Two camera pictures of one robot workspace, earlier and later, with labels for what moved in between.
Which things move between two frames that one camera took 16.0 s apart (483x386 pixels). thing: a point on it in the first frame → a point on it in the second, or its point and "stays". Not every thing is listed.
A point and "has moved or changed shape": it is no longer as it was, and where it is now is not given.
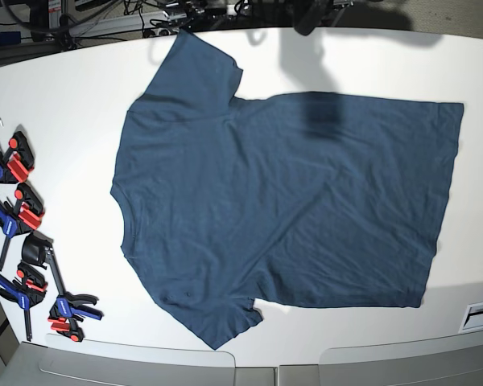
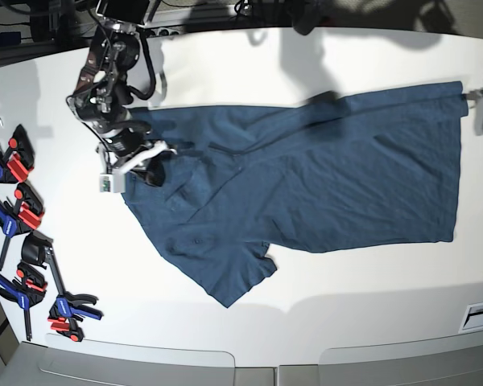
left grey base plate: (129, 365) stays
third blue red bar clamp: (27, 289) stays
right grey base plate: (461, 359) stays
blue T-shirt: (287, 199) has moved or changed shape
